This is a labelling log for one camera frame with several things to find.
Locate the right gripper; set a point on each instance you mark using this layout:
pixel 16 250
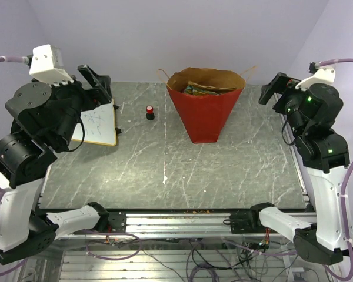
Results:
pixel 280 82

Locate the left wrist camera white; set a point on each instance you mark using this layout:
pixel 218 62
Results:
pixel 47 66

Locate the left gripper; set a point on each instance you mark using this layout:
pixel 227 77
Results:
pixel 101 82

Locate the aluminium frame rail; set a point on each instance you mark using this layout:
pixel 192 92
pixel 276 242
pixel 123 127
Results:
pixel 179 225

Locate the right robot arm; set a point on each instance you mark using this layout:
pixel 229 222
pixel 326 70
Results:
pixel 310 112

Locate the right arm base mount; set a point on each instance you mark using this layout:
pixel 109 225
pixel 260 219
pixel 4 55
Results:
pixel 242 222

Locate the red paper bag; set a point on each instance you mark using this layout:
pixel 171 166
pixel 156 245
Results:
pixel 204 116

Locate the brown teal chips bag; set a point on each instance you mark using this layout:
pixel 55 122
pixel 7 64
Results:
pixel 196 89

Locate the white board with yellow frame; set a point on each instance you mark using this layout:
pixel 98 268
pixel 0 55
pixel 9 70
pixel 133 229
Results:
pixel 100 125

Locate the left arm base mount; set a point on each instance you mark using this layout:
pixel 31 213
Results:
pixel 117 222

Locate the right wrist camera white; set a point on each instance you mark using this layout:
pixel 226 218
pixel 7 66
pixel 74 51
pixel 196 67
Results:
pixel 324 72

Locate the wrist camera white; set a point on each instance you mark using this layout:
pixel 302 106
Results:
pixel 324 72
pixel 47 66

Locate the red and black stamp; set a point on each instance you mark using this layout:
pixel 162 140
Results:
pixel 150 112

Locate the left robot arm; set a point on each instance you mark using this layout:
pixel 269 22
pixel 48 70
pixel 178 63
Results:
pixel 45 117

